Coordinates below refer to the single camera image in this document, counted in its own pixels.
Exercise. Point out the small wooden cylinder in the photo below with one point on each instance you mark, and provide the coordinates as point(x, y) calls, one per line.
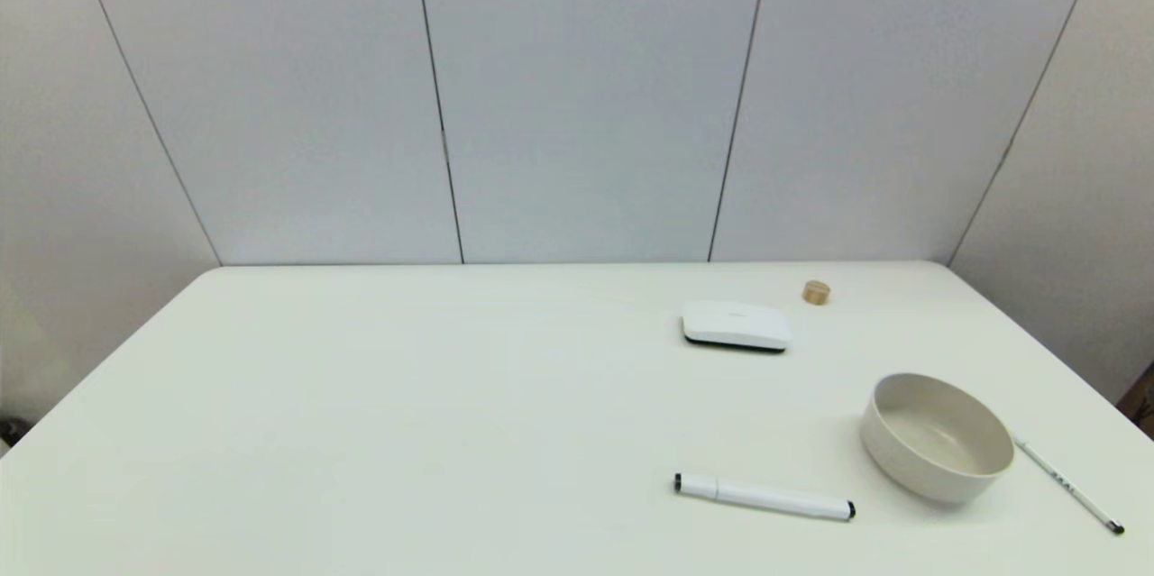
point(816, 292)

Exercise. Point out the white whiteboard eraser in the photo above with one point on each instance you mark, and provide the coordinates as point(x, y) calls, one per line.
point(735, 325)

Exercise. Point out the brown furniture piece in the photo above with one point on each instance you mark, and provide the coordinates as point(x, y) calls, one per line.
point(1141, 400)

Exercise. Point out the thin white pen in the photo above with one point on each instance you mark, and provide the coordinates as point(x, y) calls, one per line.
point(1068, 486)

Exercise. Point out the beige round bowl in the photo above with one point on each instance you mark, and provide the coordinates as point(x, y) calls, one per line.
point(938, 441)

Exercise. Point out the dark object beside table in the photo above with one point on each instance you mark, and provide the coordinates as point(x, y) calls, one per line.
point(4, 432)

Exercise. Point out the white marker with black caps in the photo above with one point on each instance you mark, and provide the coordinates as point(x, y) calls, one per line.
point(766, 498)

